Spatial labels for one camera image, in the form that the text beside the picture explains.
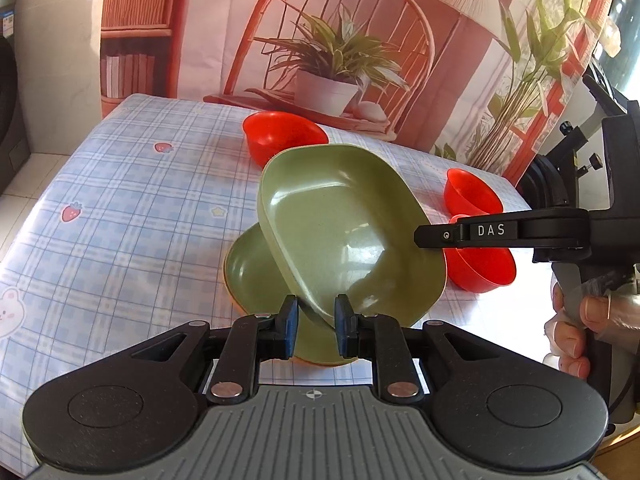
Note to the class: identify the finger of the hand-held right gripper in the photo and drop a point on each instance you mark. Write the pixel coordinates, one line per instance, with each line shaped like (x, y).
(545, 230)

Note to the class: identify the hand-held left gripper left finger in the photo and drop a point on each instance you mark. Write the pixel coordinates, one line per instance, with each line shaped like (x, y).
(290, 330)

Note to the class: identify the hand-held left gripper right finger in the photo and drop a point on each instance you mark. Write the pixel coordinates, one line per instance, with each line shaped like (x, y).
(343, 331)

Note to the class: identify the green round plate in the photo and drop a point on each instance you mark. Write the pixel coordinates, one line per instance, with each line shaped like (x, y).
(255, 275)

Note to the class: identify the green square plate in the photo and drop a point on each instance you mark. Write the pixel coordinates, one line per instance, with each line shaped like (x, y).
(330, 210)

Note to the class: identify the person's right hand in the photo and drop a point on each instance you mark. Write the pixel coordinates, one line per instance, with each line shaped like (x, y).
(570, 342)

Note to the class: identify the red plastic bowl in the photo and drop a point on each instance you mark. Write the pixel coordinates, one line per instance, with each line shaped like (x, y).
(470, 192)
(482, 267)
(280, 132)

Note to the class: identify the blue plaid tablecloth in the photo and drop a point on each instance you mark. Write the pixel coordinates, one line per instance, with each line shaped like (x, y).
(130, 220)

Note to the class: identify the printed backdrop cloth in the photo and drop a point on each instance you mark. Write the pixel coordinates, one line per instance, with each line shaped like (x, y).
(380, 35)

